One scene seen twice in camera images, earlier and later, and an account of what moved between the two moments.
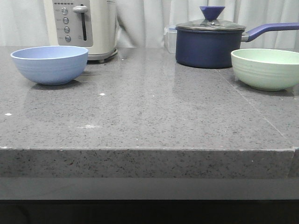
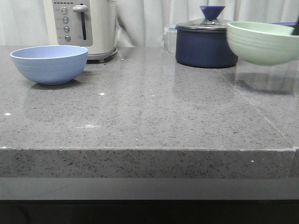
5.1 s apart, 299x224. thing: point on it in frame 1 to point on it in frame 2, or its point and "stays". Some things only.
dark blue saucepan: (213, 49) stays
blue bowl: (52, 65) stays
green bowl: (266, 69) to (262, 43)
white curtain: (140, 24) stays
